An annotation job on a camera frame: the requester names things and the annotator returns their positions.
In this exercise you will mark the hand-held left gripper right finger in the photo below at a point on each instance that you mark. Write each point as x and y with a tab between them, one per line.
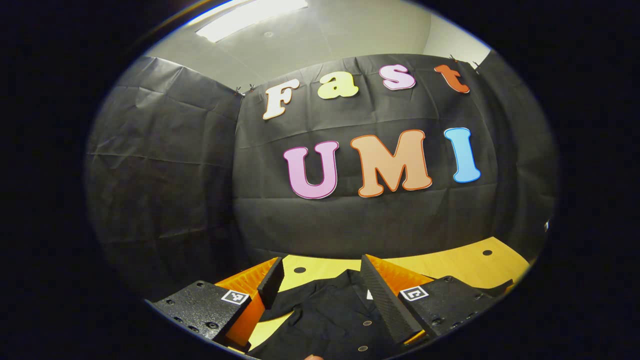
382	300

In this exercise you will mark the black buttoned jacket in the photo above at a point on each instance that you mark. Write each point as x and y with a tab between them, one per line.
330	315

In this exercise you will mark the ceiling light panel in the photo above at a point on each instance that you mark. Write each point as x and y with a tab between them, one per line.
250	17

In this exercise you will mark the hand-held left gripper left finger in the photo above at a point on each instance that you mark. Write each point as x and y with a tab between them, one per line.
271	282

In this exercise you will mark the black backdrop cloth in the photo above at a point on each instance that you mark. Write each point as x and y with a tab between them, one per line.
350	220

